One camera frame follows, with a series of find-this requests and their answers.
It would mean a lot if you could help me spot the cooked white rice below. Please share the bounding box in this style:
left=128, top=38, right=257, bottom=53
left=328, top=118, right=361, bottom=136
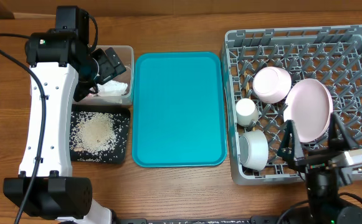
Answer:
left=69, top=111, right=129, bottom=162

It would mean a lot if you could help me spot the teal serving tray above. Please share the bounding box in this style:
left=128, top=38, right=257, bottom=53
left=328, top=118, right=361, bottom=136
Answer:
left=132, top=52, right=227, bottom=168

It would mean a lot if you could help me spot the white paper cup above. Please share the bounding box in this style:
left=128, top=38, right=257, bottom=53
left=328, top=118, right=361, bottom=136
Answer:
left=236, top=98, right=259, bottom=127

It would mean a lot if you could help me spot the white napkin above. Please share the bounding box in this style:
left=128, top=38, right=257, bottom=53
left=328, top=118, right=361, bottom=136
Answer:
left=97, top=80, right=128, bottom=96

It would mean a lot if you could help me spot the black food waste tray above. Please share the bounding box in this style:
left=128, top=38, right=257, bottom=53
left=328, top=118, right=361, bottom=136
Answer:
left=69, top=104, right=131, bottom=165

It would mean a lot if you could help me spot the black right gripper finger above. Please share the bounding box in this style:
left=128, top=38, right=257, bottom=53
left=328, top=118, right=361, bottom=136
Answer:
left=328, top=113, right=358, bottom=151
left=277, top=119, right=305, bottom=162

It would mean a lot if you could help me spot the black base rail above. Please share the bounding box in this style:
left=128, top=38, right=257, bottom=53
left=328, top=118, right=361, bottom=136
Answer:
left=116, top=215, right=278, bottom=224

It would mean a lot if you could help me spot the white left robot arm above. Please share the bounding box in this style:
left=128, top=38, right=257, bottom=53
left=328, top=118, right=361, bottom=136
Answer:
left=3, top=6, right=126, bottom=223

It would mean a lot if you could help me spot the grey rice bowl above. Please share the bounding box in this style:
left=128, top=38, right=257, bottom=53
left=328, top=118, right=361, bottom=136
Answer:
left=239, top=130, right=269, bottom=170

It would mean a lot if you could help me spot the large pink plate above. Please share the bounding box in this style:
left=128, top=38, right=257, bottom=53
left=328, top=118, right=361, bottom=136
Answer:
left=283, top=78, right=333, bottom=143

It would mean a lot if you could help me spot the grey dishwasher rack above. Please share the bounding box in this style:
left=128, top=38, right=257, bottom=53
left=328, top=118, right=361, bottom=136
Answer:
left=221, top=25, right=362, bottom=185

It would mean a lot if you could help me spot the clear plastic waste bin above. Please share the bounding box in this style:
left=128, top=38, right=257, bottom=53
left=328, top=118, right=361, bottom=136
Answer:
left=74, top=45, right=135, bottom=106

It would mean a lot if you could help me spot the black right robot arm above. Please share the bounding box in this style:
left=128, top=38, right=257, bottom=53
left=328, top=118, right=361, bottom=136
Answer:
left=277, top=113, right=362, bottom=223

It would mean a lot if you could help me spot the small pink bowl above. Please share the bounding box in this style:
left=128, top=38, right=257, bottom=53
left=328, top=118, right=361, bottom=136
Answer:
left=253, top=67, right=292, bottom=103

